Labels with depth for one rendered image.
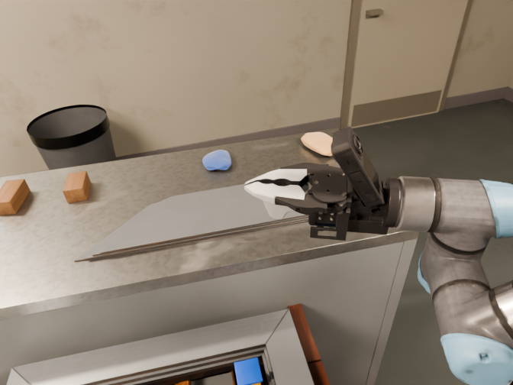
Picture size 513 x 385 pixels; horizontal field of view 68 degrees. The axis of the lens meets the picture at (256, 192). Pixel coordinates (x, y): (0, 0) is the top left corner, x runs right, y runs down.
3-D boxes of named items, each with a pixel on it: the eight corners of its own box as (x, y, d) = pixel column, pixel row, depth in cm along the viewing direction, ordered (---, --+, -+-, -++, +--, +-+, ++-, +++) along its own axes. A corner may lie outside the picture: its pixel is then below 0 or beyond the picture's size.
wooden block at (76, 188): (87, 200, 121) (82, 188, 118) (67, 203, 120) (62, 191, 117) (91, 182, 128) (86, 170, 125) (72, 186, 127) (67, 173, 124)
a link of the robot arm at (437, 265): (422, 318, 56) (440, 268, 49) (411, 261, 65) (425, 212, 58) (479, 325, 55) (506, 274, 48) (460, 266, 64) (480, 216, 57)
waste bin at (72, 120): (129, 170, 324) (108, 100, 285) (129, 207, 285) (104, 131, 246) (66, 182, 315) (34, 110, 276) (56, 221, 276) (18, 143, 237)
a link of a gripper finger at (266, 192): (243, 222, 57) (305, 228, 55) (240, 195, 53) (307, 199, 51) (247, 207, 59) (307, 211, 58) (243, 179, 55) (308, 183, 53)
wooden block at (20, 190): (16, 214, 117) (9, 201, 114) (-4, 215, 116) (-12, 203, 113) (30, 190, 126) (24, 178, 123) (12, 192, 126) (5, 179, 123)
